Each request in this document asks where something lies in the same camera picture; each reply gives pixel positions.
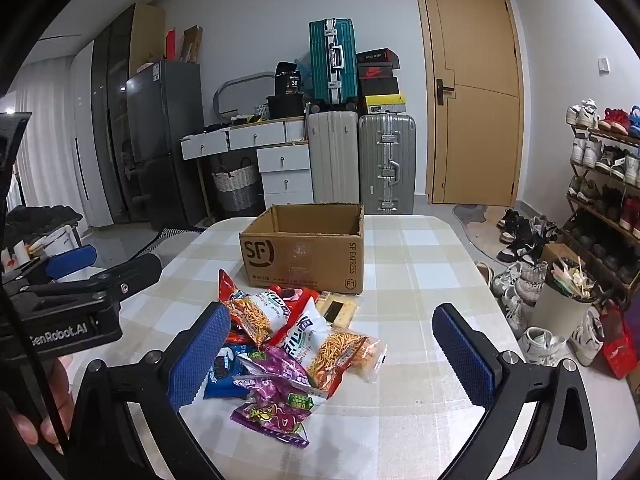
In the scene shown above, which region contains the cream suitcase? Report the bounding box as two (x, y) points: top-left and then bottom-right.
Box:
(306, 111), (362, 204)

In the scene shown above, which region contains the noodle stick snack packet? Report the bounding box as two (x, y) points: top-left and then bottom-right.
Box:
(217, 269), (293, 352)
(282, 297), (371, 398)

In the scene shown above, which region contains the dark glass cabinet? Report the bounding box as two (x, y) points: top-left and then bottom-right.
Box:
(90, 2), (166, 226)

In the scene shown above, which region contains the purple snack packet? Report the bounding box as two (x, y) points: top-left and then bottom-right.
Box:
(235, 345), (326, 411)
(230, 400), (311, 448)

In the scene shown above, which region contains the white desk with drawers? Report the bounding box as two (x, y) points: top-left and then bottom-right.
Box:
(180, 117), (307, 226)

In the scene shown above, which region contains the grey refrigerator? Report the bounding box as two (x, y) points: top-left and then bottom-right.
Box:
(125, 59), (207, 231)

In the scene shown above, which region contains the brown cardboard box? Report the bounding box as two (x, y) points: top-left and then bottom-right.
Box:
(239, 203), (365, 295)

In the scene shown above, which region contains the beige grey door mat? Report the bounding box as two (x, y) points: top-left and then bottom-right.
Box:
(452, 203), (507, 262)

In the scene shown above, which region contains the wooden shoe rack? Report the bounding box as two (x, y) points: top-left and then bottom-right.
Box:
(564, 120), (640, 293)

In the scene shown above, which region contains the white trash bin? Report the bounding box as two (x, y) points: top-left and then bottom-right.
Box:
(529, 255), (602, 342)

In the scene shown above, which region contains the red cookie packet brown cream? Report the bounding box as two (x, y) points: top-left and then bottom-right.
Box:
(272, 287), (321, 331)

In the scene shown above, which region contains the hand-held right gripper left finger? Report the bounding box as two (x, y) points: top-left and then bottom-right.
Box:
(52, 301), (232, 480)

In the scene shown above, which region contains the light blue plastic bag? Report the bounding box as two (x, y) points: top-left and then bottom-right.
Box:
(294, 56), (314, 92)

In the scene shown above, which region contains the grey oval frame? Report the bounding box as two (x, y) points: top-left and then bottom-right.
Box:
(214, 72), (278, 118)

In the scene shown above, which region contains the red paper bag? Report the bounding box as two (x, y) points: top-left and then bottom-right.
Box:
(599, 305), (639, 380)

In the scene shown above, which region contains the silver suitcase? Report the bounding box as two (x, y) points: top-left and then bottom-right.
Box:
(358, 114), (417, 215)

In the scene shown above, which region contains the red and black shoe box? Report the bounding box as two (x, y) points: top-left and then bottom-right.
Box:
(357, 63), (396, 81)

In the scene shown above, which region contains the yellow and black shoe box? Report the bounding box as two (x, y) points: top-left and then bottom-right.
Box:
(361, 94), (407, 115)

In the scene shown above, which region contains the black white patterned rug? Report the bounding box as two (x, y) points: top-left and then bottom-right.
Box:
(134, 225), (207, 257)

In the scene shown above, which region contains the white drawer cabinet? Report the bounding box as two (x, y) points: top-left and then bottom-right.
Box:
(256, 142), (315, 207)

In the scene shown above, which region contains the black storage bin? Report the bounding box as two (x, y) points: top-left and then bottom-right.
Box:
(266, 94), (311, 118)

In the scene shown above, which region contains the white grey woven basket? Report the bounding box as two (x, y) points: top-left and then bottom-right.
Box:
(211, 157), (262, 212)

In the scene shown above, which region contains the person's left hand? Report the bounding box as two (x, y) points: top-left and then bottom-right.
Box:
(10, 355), (77, 456)

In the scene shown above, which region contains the black paper bag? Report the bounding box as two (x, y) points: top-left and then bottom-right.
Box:
(274, 61), (306, 97)

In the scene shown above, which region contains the small plain cardboard box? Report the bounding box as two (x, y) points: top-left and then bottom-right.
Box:
(542, 242), (586, 267)

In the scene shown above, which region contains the clear cracker packet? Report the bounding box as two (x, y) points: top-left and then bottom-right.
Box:
(317, 291), (361, 330)

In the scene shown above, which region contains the blue cookie packet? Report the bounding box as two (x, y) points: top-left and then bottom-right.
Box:
(202, 345), (251, 401)

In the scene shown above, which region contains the white curtain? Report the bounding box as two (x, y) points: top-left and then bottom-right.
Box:
(10, 60), (91, 211)

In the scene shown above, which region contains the wooden door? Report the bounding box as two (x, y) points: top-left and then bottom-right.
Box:
(412, 0), (525, 207)

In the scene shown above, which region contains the teal suitcase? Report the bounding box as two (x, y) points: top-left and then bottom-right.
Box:
(308, 18), (359, 111)

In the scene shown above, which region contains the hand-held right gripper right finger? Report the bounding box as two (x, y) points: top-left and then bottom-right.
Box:
(432, 303), (596, 480)

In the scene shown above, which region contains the bread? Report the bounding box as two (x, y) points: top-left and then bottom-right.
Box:
(350, 332), (388, 385)

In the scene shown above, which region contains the shoe rack with shoes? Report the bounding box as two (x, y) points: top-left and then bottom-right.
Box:
(565, 99), (640, 286)

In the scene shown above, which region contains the brown cardboard sheet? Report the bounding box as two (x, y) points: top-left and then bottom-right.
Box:
(181, 25), (204, 64)

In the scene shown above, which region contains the pile of sneakers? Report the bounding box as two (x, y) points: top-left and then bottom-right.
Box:
(475, 207), (608, 368)

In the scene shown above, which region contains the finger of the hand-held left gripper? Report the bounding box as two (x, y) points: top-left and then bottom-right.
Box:
(20, 244), (99, 287)
(10, 254), (164, 307)

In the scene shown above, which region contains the dark cloth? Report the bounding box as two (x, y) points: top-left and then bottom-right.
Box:
(5, 205), (84, 241)

